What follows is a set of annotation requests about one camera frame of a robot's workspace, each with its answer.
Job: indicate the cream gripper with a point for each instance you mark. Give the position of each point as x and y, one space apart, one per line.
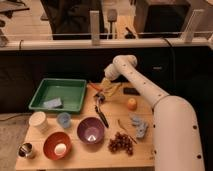
106 84

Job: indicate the red chili pepper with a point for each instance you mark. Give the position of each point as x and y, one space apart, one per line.
94 86

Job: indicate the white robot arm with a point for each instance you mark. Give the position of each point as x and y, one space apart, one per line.
176 137

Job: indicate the blue plastic cup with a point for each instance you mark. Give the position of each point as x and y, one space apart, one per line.
64 120

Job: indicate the white paper cup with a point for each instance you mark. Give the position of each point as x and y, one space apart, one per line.
39 121

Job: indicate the small metal cup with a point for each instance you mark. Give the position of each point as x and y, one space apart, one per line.
26 150

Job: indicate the orange fruit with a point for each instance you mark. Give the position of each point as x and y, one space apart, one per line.
131 104

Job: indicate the thin brown stick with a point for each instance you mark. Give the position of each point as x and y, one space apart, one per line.
126 131

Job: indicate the green plastic tray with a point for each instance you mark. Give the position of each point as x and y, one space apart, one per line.
70 92

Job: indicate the purple bowl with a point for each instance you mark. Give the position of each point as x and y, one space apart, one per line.
91 130

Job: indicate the blue crumpled cloth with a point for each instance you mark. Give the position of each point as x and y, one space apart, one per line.
141 126

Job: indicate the bunch of red grapes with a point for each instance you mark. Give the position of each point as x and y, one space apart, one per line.
121 142

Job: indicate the red bowl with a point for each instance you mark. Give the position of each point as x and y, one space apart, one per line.
52 141

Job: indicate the white egg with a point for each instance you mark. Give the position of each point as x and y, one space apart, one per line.
60 149

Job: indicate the black handled tool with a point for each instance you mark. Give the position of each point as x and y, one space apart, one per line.
102 116

